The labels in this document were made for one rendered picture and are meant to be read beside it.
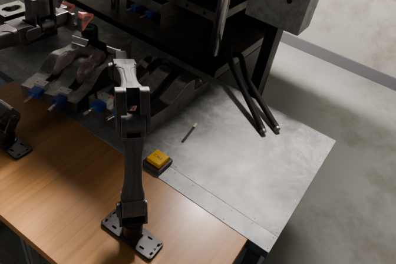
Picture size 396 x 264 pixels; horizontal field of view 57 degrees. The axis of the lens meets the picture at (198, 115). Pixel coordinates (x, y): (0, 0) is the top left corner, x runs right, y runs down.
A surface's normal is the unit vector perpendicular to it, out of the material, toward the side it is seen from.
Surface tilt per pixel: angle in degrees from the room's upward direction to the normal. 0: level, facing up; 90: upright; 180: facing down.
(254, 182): 0
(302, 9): 90
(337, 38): 90
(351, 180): 0
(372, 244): 0
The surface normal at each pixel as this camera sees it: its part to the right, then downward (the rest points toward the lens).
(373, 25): -0.54, 0.47
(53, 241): 0.15, -0.76
